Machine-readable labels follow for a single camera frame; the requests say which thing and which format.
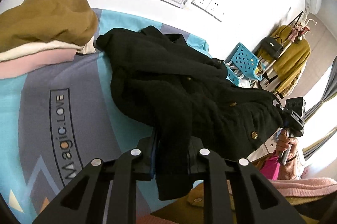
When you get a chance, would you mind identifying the black coat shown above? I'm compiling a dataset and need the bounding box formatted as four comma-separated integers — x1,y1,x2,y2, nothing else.
96,26,283,201

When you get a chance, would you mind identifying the person's right hand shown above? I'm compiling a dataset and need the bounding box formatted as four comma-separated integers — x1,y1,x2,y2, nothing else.
275,129,298,159

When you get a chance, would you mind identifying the mustard hanging sweater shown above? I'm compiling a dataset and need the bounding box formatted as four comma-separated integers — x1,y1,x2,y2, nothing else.
271,25,311,98

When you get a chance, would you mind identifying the grey curtain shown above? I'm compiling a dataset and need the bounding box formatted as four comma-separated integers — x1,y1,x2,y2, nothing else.
301,55,337,162

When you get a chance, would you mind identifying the pink sweater sleeve left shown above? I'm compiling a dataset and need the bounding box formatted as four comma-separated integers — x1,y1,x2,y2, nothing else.
136,178,336,223

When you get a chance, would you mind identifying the black handbag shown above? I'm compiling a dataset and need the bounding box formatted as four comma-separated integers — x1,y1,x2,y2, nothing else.
261,37,283,60

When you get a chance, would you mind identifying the teal plastic basket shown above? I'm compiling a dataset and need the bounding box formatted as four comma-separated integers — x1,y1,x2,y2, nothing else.
223,43,266,86

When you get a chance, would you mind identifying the teal grey bed sheet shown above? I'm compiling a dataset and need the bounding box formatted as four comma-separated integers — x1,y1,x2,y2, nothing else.
0,8,211,224

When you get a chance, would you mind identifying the cream folded garment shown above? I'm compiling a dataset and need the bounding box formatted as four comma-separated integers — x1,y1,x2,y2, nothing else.
0,37,96,62

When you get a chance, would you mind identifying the pink folded garment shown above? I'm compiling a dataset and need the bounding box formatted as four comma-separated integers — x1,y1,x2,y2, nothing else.
1,49,76,79

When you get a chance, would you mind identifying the mustard folded garment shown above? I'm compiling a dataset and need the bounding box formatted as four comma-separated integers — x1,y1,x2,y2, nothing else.
1,0,98,53

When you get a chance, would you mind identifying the white wall socket panel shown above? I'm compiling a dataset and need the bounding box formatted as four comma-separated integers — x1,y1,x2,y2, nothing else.
192,0,225,22

